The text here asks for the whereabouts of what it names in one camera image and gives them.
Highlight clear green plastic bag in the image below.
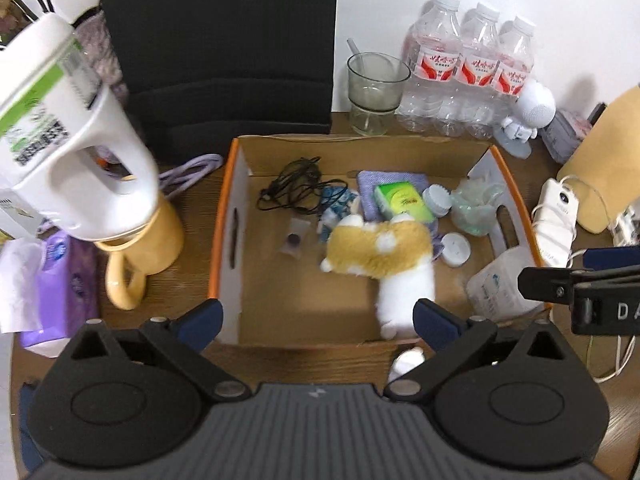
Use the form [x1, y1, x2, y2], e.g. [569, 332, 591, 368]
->
[450, 174, 507, 237]

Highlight plush corgi toy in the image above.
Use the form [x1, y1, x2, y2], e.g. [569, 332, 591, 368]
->
[319, 212, 437, 339]

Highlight white plug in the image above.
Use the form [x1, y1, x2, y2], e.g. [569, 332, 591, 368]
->
[612, 206, 640, 247]

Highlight purple cable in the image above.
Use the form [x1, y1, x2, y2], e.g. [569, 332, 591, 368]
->
[158, 153, 224, 202]

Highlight purple wrapping paper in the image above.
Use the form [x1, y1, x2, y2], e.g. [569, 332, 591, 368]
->
[74, 6, 129, 107]

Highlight pink tin box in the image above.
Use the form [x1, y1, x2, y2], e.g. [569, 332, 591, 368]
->
[541, 108, 594, 164]

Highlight white plastic jug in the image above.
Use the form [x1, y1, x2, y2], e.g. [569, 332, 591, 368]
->
[0, 11, 161, 242]

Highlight white round case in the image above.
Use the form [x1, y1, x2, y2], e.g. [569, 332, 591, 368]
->
[439, 232, 472, 269]

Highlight blue white packet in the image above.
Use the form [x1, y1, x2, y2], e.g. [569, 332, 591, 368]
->
[316, 185, 362, 244]

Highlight white pouch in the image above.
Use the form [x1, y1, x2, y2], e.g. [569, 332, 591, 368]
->
[466, 247, 544, 324]

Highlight black paper bag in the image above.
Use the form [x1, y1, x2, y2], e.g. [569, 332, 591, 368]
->
[93, 0, 339, 167]

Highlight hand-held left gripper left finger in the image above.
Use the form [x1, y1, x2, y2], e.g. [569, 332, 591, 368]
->
[70, 298, 251, 403]

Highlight white power bank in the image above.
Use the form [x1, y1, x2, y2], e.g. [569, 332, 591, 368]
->
[529, 178, 582, 269]

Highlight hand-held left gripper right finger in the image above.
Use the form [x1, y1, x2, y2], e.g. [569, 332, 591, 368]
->
[384, 298, 571, 403]

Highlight clear water bottle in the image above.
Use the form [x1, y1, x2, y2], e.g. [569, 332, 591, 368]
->
[479, 16, 537, 142]
[400, 0, 463, 134]
[449, 2, 502, 139]

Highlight white bottle cap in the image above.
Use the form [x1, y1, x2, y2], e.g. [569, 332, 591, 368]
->
[422, 185, 454, 219]

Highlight green box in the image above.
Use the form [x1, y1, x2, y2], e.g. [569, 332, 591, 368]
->
[373, 181, 437, 224]

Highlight white astronaut figure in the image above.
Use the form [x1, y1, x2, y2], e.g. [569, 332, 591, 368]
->
[493, 79, 557, 157]

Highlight cardboard box with orange rim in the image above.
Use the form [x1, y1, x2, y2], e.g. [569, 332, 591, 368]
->
[207, 135, 547, 350]

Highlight glass cup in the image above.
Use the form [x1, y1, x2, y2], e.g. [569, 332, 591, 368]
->
[347, 52, 412, 137]

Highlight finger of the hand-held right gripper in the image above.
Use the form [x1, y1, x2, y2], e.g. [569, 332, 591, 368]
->
[582, 246, 640, 272]
[517, 266, 597, 306]

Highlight yellow mug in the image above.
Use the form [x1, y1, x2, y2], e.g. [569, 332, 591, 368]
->
[94, 199, 185, 311]

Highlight purple cloth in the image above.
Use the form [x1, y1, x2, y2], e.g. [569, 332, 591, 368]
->
[356, 170, 442, 257]

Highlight black earphones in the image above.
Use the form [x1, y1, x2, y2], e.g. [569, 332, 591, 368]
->
[256, 156, 332, 214]

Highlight white oval object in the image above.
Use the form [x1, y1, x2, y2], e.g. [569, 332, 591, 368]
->
[388, 345, 427, 384]

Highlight small clear bag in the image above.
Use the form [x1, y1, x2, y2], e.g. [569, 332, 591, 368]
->
[279, 216, 312, 262]

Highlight white cable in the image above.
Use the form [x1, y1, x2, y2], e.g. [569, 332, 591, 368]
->
[529, 174, 637, 385]

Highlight purple tissue pack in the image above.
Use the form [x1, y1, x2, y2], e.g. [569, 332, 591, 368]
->
[19, 232, 102, 359]

